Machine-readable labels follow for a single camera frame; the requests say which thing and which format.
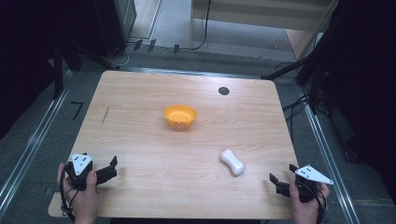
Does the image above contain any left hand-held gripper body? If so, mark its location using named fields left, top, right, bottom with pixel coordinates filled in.
left=64, top=152, right=108, bottom=191

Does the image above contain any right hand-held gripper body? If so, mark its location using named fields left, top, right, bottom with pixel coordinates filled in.
left=289, top=164, right=335, bottom=203

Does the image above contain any white bone-shaped bar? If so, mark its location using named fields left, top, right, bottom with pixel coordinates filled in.
left=219, top=148, right=247, bottom=176

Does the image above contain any orange perforated plastic bowl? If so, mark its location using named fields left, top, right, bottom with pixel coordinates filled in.
left=163, top=105, right=199, bottom=129

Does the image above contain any person's right hand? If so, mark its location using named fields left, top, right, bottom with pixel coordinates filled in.
left=288, top=182, right=332, bottom=224

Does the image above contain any person's left hand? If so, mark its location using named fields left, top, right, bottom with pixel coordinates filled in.
left=56, top=162, right=100, bottom=224

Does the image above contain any black metal stand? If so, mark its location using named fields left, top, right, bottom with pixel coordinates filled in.
left=50, top=36, right=82, bottom=101

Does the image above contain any black tripod stand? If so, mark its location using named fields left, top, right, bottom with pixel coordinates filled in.
left=261, top=52, right=328, bottom=116

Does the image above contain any black cabinet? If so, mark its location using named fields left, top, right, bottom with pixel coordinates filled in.
left=92, top=0, right=138, bottom=60

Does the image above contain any light wooden shelf unit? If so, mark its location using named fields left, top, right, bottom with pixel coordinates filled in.
left=189, top=0, right=340, bottom=61

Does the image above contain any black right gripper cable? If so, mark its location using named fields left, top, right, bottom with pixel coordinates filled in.
left=306, top=183, right=329, bottom=224

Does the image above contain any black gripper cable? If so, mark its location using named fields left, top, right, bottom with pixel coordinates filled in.
left=306, top=183, right=329, bottom=224
left=59, top=167, right=79, bottom=222

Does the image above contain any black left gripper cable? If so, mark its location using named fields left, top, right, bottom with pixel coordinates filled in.
left=59, top=167, right=79, bottom=222

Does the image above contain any metal floor rail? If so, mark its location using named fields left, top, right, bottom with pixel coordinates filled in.
left=0, top=70, right=75, bottom=217
left=120, top=65, right=263, bottom=80
left=297, top=85, right=362, bottom=224

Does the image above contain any black floor cables bundle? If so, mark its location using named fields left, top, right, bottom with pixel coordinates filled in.
left=280, top=92, right=312, bottom=135

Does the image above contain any white floor cable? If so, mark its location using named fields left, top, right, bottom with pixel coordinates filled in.
left=113, top=42, right=134, bottom=69

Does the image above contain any black hanging cable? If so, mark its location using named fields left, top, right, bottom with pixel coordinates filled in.
left=190, top=0, right=213, bottom=51

